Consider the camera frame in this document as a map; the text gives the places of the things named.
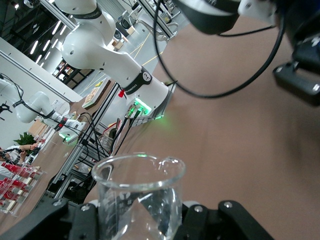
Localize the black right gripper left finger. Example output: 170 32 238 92
0 198 101 240

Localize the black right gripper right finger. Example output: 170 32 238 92
174 199 276 240

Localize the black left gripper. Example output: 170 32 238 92
272 0 320 107

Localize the clear glass measuring beaker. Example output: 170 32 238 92
91 154 187 240

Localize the acrylic rack with red cans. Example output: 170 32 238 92
0 161 48 217

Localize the green potted plant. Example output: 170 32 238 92
13 131 38 155

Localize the tray with food props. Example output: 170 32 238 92
81 77 113 111

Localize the aluminium frame profile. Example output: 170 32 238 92
47 82 121 201

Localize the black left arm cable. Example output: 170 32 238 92
152 0 287 98

